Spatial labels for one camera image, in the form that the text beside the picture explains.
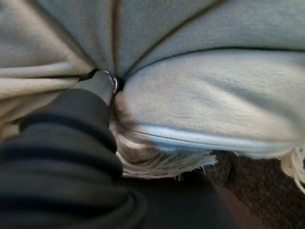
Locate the white fringed cushion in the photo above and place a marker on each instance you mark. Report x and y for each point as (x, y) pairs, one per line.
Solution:
(202, 95)

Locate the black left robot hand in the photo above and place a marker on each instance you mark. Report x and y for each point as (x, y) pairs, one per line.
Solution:
(59, 167)

